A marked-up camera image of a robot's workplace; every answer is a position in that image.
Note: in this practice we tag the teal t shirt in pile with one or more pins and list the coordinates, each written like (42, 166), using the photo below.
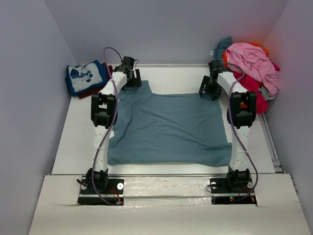
(221, 47)

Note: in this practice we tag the grey white t shirt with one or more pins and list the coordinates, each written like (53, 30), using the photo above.
(265, 93)

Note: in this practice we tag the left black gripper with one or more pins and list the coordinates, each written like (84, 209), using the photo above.
(136, 82)

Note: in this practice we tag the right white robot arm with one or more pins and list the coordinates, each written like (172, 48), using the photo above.
(241, 113)

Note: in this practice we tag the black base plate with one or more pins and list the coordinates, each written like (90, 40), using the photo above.
(113, 195)
(223, 194)

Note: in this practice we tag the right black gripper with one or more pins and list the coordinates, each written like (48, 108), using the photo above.
(205, 82)

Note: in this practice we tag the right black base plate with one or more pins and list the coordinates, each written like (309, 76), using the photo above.
(223, 194)

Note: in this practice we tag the grey-blue t shirt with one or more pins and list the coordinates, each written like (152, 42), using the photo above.
(168, 128)

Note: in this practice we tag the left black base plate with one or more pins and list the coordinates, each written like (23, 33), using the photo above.
(113, 195)

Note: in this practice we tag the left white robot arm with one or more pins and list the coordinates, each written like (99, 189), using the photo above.
(104, 116)

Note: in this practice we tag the folded blue mickey t shirt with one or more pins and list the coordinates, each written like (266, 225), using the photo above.
(80, 79)

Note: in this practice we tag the magenta t shirt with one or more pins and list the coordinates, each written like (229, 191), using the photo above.
(256, 93)

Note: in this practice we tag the pink t shirt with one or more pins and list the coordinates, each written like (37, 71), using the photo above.
(254, 62)

